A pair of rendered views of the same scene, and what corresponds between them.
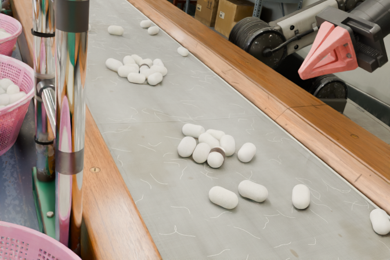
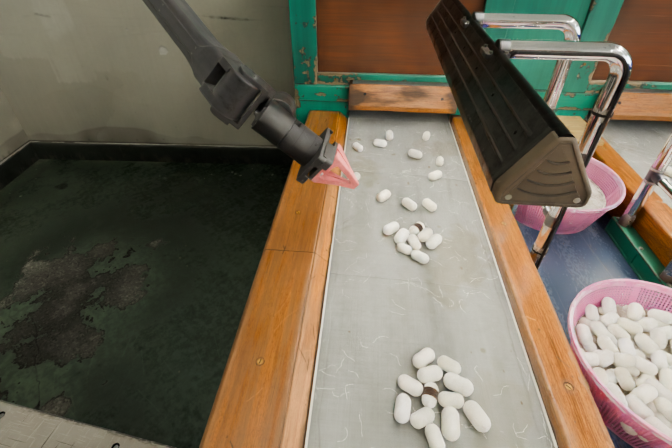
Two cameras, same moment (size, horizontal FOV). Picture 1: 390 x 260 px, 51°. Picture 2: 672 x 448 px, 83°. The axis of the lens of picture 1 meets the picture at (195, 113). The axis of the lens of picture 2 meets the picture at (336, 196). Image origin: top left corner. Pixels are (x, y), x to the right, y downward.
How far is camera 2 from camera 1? 105 cm
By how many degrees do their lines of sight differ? 109
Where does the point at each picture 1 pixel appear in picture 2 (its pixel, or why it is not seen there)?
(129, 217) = (486, 196)
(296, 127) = (324, 240)
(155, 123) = (445, 281)
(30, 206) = not seen: hidden behind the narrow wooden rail
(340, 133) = (305, 217)
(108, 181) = (495, 215)
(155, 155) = (456, 247)
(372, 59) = not seen: hidden behind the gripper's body
